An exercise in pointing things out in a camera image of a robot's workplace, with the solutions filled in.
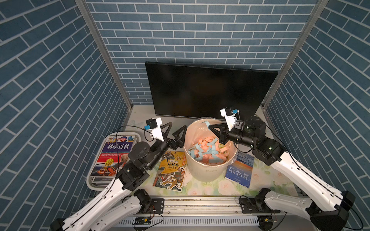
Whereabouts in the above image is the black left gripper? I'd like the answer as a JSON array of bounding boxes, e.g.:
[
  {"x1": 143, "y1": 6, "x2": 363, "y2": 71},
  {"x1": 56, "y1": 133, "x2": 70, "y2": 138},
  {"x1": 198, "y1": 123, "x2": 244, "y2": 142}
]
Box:
[{"x1": 144, "y1": 121, "x2": 185, "y2": 170}]

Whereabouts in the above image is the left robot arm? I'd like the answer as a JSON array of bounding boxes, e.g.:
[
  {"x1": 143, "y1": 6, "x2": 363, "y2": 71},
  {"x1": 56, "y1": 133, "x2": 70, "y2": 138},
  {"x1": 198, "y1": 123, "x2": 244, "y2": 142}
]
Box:
[{"x1": 50, "y1": 119, "x2": 188, "y2": 231}]

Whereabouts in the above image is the pile of discarded sticky notes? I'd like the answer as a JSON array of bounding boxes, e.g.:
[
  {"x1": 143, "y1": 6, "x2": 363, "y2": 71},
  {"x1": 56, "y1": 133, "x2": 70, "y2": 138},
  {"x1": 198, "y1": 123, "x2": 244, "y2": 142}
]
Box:
[{"x1": 188, "y1": 136, "x2": 231, "y2": 165}]

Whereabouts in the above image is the yellow comic book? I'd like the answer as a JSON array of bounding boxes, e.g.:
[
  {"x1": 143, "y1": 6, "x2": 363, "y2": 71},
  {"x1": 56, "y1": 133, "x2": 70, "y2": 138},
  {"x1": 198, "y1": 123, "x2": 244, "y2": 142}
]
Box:
[{"x1": 153, "y1": 151, "x2": 187, "y2": 192}]

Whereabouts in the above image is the floral table mat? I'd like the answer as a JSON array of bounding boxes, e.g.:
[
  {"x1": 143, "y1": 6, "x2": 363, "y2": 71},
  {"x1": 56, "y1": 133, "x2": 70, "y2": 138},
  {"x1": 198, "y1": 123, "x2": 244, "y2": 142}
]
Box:
[{"x1": 123, "y1": 105, "x2": 297, "y2": 196}]

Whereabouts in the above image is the aluminium corner post left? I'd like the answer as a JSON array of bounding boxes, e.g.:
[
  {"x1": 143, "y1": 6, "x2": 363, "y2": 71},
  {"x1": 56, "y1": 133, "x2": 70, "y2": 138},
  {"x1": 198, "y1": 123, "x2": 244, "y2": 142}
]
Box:
[{"x1": 75, "y1": 0, "x2": 133, "y2": 111}]

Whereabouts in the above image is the white waste bin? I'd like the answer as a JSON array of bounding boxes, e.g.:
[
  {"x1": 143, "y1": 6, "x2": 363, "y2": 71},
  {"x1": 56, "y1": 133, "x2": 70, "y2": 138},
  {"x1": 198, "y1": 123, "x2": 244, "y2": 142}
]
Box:
[{"x1": 184, "y1": 117, "x2": 237, "y2": 182}]

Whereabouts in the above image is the black computer monitor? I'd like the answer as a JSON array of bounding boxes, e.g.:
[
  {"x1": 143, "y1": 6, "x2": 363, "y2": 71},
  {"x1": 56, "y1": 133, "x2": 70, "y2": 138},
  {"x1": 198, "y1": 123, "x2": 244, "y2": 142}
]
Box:
[{"x1": 145, "y1": 62, "x2": 278, "y2": 120}]

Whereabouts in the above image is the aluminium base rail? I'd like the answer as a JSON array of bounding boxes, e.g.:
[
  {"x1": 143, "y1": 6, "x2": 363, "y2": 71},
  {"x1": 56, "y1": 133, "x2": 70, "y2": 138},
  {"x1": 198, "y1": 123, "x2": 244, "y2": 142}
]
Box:
[{"x1": 86, "y1": 194, "x2": 319, "y2": 229}]

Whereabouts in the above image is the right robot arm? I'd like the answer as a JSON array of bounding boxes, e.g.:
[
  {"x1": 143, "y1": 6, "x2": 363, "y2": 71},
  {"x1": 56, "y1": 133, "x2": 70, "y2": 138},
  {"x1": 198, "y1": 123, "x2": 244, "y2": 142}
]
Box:
[{"x1": 207, "y1": 116, "x2": 355, "y2": 231}]

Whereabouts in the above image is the aluminium corner post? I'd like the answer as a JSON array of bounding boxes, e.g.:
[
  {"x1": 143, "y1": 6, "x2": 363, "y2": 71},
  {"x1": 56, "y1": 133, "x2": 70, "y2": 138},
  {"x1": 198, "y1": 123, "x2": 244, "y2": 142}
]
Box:
[
  {"x1": 261, "y1": 0, "x2": 329, "y2": 112},
  {"x1": 75, "y1": 0, "x2": 133, "y2": 111}
]

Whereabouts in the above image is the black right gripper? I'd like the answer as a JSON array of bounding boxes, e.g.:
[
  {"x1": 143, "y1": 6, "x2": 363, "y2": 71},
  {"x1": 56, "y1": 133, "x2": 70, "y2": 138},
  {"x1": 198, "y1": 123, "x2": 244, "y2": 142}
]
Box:
[{"x1": 208, "y1": 122, "x2": 254, "y2": 149}]

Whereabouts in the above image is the science encyclopedia book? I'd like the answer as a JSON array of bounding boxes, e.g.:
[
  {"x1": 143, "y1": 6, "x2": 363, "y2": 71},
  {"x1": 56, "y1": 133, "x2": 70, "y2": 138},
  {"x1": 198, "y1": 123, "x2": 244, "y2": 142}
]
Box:
[{"x1": 89, "y1": 135, "x2": 137, "y2": 178}]

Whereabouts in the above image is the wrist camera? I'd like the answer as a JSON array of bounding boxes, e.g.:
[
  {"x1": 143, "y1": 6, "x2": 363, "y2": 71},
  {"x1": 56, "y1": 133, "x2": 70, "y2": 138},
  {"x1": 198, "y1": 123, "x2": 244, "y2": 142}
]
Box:
[
  {"x1": 144, "y1": 117, "x2": 164, "y2": 141},
  {"x1": 220, "y1": 107, "x2": 239, "y2": 131}
]

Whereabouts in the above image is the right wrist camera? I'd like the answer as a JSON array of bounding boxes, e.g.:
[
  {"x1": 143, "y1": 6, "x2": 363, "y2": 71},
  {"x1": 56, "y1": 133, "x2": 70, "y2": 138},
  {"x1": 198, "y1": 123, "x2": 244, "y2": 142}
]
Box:
[{"x1": 220, "y1": 107, "x2": 239, "y2": 131}]

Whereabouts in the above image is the white perforated tray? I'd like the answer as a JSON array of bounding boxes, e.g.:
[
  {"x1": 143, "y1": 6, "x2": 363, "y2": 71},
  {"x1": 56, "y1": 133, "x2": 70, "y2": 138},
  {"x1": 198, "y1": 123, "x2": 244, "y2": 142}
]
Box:
[{"x1": 86, "y1": 131, "x2": 142, "y2": 192}]

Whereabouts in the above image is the blue old man sea book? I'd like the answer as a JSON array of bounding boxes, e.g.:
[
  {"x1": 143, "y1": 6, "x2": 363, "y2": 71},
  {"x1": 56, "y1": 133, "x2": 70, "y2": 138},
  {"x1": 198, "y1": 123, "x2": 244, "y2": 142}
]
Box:
[{"x1": 225, "y1": 152, "x2": 255, "y2": 188}]

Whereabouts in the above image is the aluminium corner post right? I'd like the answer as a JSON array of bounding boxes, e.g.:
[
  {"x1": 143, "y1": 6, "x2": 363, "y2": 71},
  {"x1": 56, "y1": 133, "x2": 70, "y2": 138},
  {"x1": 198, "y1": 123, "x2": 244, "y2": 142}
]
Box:
[{"x1": 261, "y1": 0, "x2": 329, "y2": 112}]

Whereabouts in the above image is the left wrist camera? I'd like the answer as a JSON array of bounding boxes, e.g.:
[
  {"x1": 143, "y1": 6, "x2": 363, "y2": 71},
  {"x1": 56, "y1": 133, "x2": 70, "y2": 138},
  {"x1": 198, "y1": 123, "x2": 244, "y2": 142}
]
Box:
[{"x1": 144, "y1": 117, "x2": 164, "y2": 141}]

